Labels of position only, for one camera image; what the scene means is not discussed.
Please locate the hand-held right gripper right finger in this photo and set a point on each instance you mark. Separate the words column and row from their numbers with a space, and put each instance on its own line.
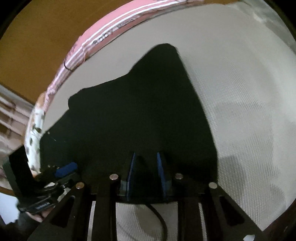
column 161, row 176

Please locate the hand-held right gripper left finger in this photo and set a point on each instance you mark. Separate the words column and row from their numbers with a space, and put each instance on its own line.
column 130, row 176

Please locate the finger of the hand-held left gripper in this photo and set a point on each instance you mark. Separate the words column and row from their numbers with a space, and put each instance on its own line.
column 66, row 169

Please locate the black pants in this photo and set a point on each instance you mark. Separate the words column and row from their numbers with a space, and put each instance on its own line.
column 138, row 115

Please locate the person's left hand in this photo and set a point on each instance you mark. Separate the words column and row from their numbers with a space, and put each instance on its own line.
column 38, row 217

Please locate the white floral pillow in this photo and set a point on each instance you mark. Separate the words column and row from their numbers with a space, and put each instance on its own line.
column 34, row 139

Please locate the grey waffle bed sheet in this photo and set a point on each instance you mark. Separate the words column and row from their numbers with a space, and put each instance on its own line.
column 231, row 92

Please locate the beige quilt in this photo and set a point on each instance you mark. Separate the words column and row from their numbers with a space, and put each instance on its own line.
column 261, row 14

